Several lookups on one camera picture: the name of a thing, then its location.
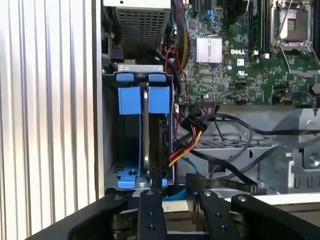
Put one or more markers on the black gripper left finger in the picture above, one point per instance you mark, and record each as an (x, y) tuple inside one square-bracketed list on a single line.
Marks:
[(152, 220)]

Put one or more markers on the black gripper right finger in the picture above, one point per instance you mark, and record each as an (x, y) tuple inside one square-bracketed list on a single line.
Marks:
[(217, 220)]

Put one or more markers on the hard disk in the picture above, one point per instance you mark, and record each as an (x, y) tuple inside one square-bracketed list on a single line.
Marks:
[(160, 100)]

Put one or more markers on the metal disk bay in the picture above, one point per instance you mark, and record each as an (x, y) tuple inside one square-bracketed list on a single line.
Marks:
[(110, 130)]

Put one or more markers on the gray perforated drive cage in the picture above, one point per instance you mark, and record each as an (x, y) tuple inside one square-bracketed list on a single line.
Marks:
[(275, 155)]

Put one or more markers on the black open PC case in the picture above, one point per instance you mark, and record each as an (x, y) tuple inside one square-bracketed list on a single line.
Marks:
[(98, 100)]

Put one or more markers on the green motherboard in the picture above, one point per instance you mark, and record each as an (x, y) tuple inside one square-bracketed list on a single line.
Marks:
[(250, 82)]

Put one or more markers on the silver chipset heat sink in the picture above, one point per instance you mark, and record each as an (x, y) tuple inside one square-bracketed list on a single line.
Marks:
[(208, 48)]

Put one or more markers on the silver power supply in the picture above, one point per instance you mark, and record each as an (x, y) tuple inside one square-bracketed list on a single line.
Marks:
[(140, 27)]

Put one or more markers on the metal socket cover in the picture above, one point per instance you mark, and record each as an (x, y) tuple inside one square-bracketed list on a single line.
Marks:
[(300, 45)]

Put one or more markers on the green RAM stick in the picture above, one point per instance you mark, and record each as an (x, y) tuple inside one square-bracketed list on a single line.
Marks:
[(255, 27)]

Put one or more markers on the socket locking lever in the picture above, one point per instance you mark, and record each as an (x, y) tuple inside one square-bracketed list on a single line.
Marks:
[(283, 22)]

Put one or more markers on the CPU socket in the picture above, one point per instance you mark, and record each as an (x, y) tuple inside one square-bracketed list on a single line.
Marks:
[(296, 22)]

